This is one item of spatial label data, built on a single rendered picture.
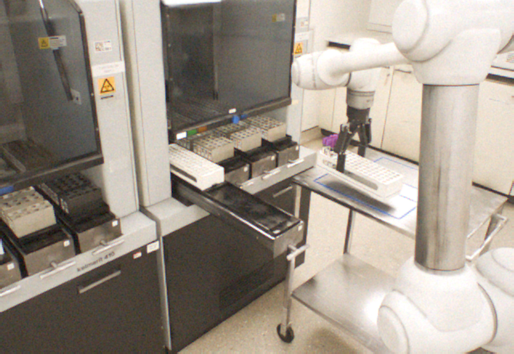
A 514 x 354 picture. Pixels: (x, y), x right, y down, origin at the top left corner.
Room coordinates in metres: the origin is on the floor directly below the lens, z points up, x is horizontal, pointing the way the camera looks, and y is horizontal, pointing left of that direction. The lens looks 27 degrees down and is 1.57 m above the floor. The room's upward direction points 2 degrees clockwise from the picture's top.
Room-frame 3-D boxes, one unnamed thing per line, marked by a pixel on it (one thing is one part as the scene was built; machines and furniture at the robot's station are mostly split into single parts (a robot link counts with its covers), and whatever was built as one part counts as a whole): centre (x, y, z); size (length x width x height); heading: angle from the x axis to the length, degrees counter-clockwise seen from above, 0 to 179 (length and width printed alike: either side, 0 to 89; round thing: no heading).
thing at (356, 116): (1.39, -0.32, 1.07); 0.08 x 0.07 x 0.09; 131
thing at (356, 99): (1.39, -0.32, 1.14); 0.09 x 0.09 x 0.06
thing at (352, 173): (1.36, -0.34, 0.89); 0.30 x 0.10 x 0.06; 41
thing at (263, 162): (1.84, 0.21, 0.78); 0.73 x 0.14 x 0.09; 46
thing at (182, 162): (1.46, 0.26, 0.83); 0.30 x 0.10 x 0.06; 46
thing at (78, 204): (1.17, 0.53, 0.85); 0.12 x 0.02 x 0.06; 136
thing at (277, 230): (1.34, 0.13, 0.78); 0.73 x 0.14 x 0.09; 46
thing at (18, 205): (1.10, 0.68, 0.85); 0.12 x 0.02 x 0.06; 136
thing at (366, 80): (1.38, -0.31, 1.25); 0.13 x 0.11 x 0.16; 111
